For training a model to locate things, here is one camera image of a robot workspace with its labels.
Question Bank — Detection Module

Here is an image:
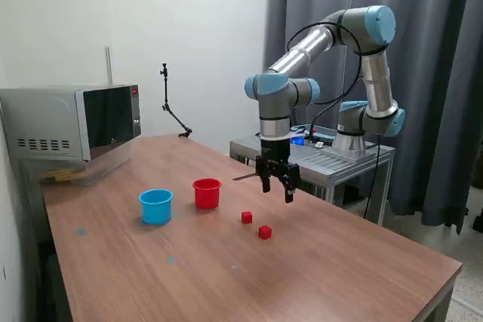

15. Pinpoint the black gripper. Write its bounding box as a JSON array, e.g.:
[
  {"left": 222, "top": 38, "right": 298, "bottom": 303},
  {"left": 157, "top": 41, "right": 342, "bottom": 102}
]
[{"left": 254, "top": 138, "right": 301, "bottom": 204}]

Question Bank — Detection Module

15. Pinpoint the red plastic bin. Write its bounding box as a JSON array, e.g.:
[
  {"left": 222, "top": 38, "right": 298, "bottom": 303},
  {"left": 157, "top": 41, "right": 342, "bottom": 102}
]
[{"left": 192, "top": 177, "right": 223, "bottom": 210}]

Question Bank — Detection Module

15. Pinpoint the blue plastic bin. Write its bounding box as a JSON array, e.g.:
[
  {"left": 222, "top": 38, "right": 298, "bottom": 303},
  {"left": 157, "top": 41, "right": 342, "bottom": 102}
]
[{"left": 138, "top": 188, "right": 174, "bottom": 227}]

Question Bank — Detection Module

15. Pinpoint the robot teach pendant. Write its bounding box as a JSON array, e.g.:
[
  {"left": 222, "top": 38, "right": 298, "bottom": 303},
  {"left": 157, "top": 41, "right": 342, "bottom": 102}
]
[{"left": 311, "top": 124, "right": 337, "bottom": 142}]

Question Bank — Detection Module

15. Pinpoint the grey curtain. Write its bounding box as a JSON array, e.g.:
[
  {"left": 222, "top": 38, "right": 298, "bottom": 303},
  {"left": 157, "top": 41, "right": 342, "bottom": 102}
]
[{"left": 263, "top": 0, "right": 483, "bottom": 236}]

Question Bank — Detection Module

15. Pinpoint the silver microwave oven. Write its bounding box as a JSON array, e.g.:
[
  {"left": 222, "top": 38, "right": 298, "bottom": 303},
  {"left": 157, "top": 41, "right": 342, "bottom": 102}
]
[{"left": 0, "top": 84, "right": 143, "bottom": 164}]

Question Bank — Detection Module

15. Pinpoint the black stand power cable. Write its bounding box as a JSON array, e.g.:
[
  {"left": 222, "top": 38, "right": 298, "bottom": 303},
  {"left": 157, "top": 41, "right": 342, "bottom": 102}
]
[{"left": 364, "top": 135, "right": 383, "bottom": 220}]

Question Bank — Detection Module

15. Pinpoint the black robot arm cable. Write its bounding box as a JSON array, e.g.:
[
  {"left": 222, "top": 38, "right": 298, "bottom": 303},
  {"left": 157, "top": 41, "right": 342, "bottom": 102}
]
[{"left": 286, "top": 22, "right": 389, "bottom": 141}]

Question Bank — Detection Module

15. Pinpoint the white wall pole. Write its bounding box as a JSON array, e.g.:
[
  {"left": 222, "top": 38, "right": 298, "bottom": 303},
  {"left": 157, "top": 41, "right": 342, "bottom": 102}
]
[{"left": 105, "top": 45, "right": 114, "bottom": 87}]

